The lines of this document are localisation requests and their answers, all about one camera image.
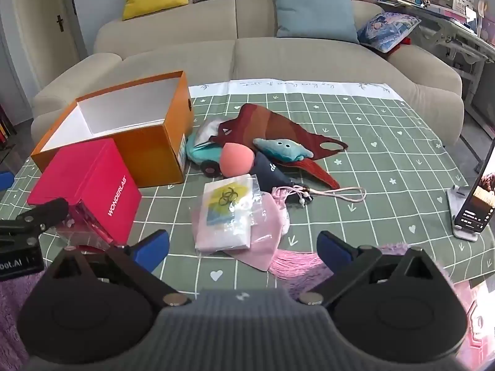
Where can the pink cloth pouch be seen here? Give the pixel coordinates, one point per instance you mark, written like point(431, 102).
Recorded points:
point(265, 247)

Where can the green checked tablecloth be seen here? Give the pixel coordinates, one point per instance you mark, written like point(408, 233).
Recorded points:
point(367, 162)

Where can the pink tassel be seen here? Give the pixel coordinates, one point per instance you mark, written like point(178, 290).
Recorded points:
point(294, 266)

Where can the small red cloth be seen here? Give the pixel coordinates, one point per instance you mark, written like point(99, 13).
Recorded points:
point(404, 42)

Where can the grey phone stand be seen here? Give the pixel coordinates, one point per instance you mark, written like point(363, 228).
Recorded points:
point(458, 198)

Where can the white desk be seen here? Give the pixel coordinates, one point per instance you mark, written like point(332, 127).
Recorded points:
point(456, 34)

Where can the beige sofa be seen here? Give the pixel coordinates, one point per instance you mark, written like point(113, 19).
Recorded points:
point(270, 58)

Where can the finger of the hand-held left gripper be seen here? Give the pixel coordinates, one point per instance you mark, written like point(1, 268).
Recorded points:
point(42, 214)
point(5, 181)

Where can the printed blue cushion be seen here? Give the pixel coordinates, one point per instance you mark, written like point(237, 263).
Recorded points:
point(386, 31)

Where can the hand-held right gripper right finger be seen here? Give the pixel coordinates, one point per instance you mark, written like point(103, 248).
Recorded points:
point(332, 248)

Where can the row of books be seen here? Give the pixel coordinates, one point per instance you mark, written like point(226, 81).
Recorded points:
point(4, 127)

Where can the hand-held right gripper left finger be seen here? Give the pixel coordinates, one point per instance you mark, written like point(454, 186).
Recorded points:
point(151, 248)

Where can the silver cloth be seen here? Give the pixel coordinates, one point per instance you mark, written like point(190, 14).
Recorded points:
point(207, 133)

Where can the small blue plush toy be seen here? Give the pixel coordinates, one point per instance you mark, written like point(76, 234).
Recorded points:
point(278, 148)

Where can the clear plastic bag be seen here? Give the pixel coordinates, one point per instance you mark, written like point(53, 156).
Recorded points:
point(224, 216)

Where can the pink sponge ball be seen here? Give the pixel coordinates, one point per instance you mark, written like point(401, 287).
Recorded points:
point(236, 159)

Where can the smartphone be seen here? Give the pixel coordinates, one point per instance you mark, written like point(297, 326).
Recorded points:
point(479, 201)

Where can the teal plush toy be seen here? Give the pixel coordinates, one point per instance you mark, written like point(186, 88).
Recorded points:
point(197, 155)

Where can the grey door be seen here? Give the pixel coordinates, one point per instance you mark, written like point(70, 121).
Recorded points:
point(38, 27)

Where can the light blue cushion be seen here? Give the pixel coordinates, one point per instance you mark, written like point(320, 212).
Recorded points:
point(313, 7)

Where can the purple fluffy blanket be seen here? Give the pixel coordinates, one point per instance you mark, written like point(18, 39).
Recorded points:
point(11, 305)

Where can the brown and red cloth mask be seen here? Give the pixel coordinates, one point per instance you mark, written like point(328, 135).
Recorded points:
point(278, 127)

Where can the navy pouch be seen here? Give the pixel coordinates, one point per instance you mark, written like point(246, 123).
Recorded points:
point(270, 176)

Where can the orange cardboard box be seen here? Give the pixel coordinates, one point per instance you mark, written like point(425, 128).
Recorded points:
point(154, 154)

